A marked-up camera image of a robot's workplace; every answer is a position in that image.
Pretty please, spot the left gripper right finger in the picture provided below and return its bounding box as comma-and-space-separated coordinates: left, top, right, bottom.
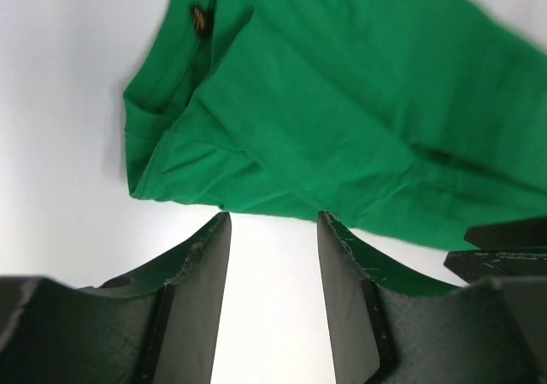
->
317, 212, 546, 383

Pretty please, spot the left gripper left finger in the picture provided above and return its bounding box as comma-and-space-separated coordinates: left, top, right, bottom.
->
1, 213, 232, 383

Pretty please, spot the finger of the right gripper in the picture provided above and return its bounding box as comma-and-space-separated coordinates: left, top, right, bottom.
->
464, 217, 546, 248
444, 250, 546, 284

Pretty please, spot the green t shirt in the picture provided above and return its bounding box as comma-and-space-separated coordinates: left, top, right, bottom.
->
123, 0, 546, 251

